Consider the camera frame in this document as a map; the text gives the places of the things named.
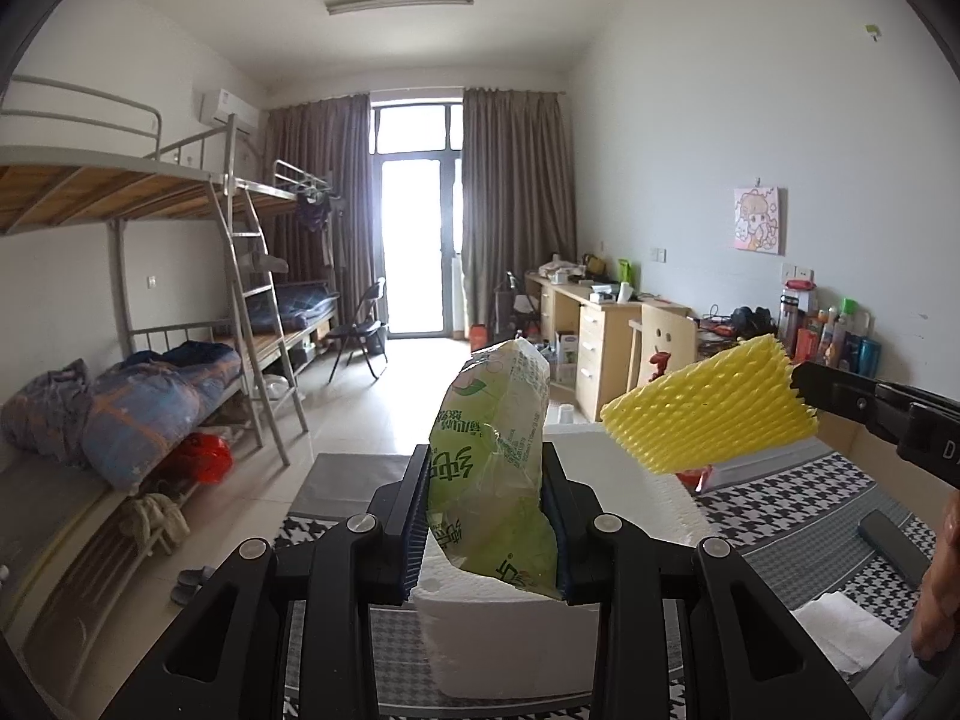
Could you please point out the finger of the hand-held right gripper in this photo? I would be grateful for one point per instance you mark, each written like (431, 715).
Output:
(847, 409)
(840, 379)

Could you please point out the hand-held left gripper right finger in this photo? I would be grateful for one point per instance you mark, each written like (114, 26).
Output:
(560, 547)

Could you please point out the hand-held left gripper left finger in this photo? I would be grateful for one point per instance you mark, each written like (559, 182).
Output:
(417, 532)

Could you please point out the green plastic snack bag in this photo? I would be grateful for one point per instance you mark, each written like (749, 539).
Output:
(487, 480)

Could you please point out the white foam box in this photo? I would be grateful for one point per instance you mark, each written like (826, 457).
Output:
(487, 637)

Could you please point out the yellow foam net sleeve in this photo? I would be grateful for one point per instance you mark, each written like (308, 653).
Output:
(705, 412)

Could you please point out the person's right hand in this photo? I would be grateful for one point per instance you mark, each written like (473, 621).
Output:
(941, 585)

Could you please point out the row of toiletry bottles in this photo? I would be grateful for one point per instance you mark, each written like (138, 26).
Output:
(832, 337)

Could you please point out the black headphones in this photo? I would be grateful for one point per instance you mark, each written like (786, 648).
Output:
(750, 319)

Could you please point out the black mobile phone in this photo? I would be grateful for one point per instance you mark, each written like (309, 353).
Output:
(892, 544)

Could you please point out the houndstooth grey tablecloth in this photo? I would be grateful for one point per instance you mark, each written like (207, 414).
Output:
(787, 510)

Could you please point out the red plastic packet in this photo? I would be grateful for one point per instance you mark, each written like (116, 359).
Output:
(697, 478)

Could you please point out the wooden smiley-face chair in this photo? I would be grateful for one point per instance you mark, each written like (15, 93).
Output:
(667, 330)

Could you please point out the wooden desk with drawers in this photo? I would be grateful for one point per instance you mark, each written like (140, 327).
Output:
(600, 345)

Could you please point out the black folding chair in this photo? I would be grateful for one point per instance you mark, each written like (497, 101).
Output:
(364, 330)

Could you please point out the white tissue paper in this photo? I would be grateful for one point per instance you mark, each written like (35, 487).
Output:
(840, 630)

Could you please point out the red plastic bag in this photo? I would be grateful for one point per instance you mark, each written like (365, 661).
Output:
(199, 461)

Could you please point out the grey slippers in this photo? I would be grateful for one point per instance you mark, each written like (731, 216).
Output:
(191, 585)

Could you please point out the green desk object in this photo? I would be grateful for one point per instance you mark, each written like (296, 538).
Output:
(624, 281)

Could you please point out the person's grey clothing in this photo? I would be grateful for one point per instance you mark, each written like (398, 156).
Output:
(900, 690)

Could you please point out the folded dark blue quilt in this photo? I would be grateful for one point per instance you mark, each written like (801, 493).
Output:
(292, 307)

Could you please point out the metal bunk ladder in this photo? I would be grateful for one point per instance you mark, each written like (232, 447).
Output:
(259, 315)

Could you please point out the yellow bag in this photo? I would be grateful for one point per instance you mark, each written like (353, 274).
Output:
(595, 264)

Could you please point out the blue patterned quilt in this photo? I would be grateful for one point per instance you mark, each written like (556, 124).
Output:
(157, 405)

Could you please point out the glass balcony door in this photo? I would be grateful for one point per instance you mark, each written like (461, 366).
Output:
(416, 240)

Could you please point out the hanging dark clothes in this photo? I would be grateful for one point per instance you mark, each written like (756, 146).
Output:
(313, 210)

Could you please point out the brown curtain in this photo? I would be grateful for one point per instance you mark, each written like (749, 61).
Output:
(315, 202)
(517, 202)

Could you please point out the metal bunk bed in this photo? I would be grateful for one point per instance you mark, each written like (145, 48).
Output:
(97, 191)
(300, 180)

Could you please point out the purple floral quilt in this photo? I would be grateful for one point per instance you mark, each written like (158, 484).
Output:
(45, 409)

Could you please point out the white air conditioner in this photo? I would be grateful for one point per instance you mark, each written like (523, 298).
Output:
(225, 109)

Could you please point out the ceiling tube light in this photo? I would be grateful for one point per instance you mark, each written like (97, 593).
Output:
(401, 1)

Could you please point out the white double wall socket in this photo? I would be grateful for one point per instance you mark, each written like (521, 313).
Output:
(796, 271)

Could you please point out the pink cartoon wall poster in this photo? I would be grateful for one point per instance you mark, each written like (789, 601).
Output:
(757, 221)

